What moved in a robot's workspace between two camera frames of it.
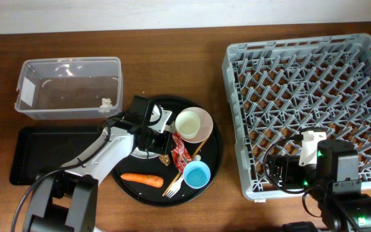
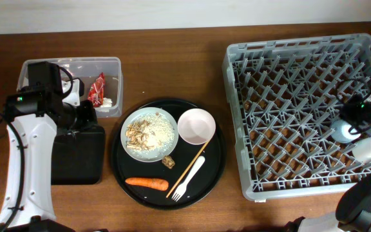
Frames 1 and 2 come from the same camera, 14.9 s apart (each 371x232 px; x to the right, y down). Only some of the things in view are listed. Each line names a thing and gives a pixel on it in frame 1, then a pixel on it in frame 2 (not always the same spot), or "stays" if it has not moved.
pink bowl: [206, 125] stays
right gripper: [290, 164] -> [370, 126]
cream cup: [187, 124] -> [368, 149]
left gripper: [163, 148] -> [89, 116]
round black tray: [168, 180] stays
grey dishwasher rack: [339, 84] stays
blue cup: [196, 174] -> [339, 131]
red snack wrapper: [180, 154] -> [96, 91]
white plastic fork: [176, 187] -> [182, 187]
